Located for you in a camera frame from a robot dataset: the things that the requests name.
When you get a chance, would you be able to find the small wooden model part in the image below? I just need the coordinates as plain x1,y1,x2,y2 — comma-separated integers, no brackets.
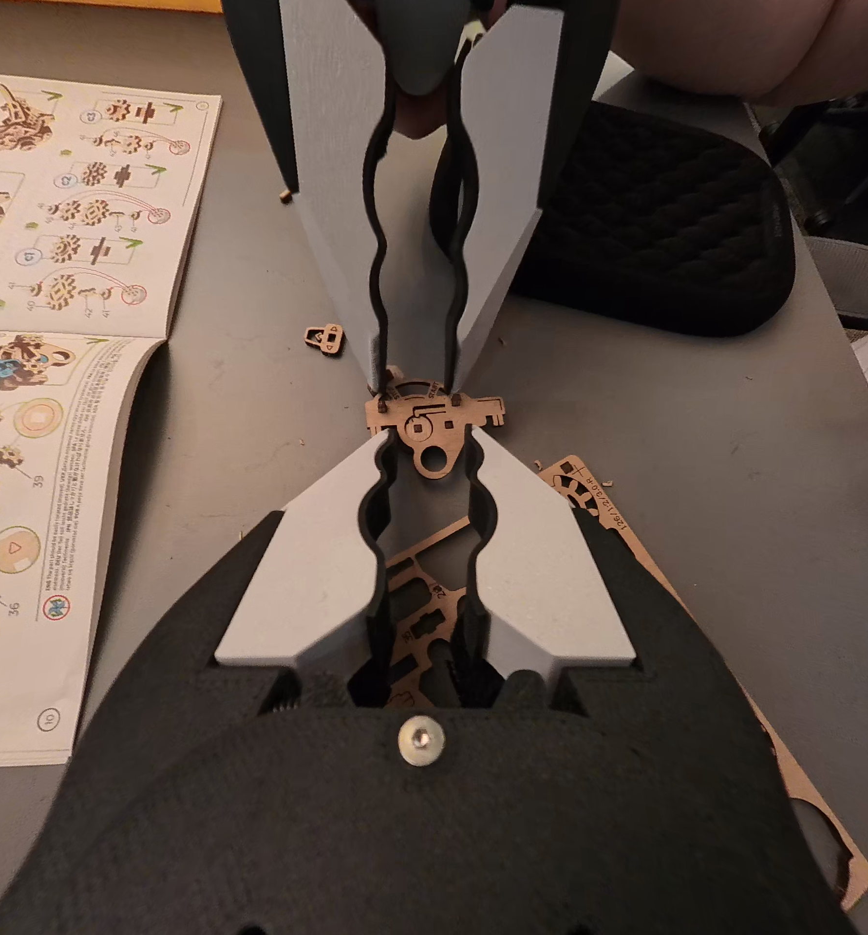
304,321,347,359

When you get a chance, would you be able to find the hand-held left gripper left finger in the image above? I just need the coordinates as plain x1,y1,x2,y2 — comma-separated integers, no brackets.
215,431,393,708

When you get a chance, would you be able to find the laser-cut wooden parts sheet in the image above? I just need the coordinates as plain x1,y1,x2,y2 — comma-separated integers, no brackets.
383,454,868,912

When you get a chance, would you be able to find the black quilted cloth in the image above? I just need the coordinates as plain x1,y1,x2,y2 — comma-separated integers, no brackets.
430,98,796,338

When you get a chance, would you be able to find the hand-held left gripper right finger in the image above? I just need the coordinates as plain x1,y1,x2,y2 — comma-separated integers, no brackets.
454,428,637,708

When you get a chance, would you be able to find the person's right hand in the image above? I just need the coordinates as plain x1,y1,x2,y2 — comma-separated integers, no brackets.
396,91,446,138

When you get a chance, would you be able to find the person's right forearm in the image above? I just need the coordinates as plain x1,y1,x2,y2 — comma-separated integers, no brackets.
613,0,868,101

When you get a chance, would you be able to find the open instruction booklet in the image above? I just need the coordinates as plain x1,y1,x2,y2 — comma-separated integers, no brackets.
0,71,223,768

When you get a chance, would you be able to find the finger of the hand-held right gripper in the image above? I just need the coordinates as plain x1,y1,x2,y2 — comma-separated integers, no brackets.
443,7,568,392
279,0,393,395

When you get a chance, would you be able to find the black chair base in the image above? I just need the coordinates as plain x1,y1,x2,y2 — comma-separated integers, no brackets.
759,88,868,236

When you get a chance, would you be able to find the wooden model part assembly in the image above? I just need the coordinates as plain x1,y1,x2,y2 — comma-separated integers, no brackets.
364,365,508,481

